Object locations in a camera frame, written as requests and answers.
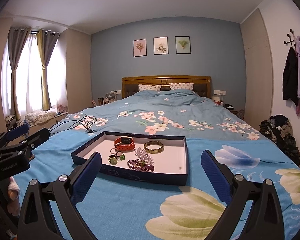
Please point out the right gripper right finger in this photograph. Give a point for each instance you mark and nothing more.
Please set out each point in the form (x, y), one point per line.
(265, 220)

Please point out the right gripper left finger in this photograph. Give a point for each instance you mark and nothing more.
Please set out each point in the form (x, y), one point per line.
(36, 219)

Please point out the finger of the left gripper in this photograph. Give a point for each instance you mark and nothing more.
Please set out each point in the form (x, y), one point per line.
(36, 139)
(12, 134)

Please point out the black ring green stone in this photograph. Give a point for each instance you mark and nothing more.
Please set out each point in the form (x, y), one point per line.
(120, 155)

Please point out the orange smart watch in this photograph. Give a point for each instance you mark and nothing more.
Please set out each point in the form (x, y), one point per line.
(124, 144)

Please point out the person's left hand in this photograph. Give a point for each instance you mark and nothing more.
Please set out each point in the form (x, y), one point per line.
(13, 206)

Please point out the folded blanket on windowsill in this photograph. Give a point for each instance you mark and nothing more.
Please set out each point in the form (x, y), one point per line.
(40, 117)

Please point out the light blue floral blanket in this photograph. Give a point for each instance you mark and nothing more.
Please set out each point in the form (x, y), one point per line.
(117, 208)

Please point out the pile of dark clothes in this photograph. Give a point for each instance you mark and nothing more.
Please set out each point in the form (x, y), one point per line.
(279, 130)

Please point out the grey left curtain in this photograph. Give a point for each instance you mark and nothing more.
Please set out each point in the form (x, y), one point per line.
(16, 41)

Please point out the yellow grey right curtain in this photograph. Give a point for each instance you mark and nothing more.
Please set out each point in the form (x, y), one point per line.
(46, 41)

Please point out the blue floral duvet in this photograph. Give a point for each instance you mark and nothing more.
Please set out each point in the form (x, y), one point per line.
(177, 112)

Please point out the olive horn bangle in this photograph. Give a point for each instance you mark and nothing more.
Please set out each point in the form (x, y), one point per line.
(153, 147)

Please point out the navy blue tray box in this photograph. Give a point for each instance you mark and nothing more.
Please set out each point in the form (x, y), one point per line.
(162, 168)

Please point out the left patterned pillow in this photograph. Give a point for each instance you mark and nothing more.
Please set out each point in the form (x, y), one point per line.
(149, 87)

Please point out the patterned pillow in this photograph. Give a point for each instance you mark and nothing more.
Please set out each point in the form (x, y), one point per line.
(149, 87)
(188, 86)

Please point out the left framed flower picture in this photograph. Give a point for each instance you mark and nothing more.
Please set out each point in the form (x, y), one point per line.
(139, 48)

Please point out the framed flower picture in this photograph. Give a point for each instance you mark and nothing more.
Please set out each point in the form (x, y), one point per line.
(160, 45)
(139, 48)

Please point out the black hanging jacket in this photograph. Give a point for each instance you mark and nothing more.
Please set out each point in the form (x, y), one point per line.
(290, 77)

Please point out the wooden headboard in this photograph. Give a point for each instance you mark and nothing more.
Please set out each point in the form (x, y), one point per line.
(201, 84)

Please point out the right patterned pillow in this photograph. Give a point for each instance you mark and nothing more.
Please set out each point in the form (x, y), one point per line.
(188, 86)

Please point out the middle framed flower picture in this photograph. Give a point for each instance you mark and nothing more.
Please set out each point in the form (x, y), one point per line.
(160, 45)

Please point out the right framed leaf picture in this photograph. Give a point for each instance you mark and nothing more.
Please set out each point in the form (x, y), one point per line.
(183, 45)

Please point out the gold ring green stone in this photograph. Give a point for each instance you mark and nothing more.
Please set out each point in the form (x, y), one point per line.
(141, 164)

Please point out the black wall coat hook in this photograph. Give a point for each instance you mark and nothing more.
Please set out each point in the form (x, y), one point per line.
(291, 40)

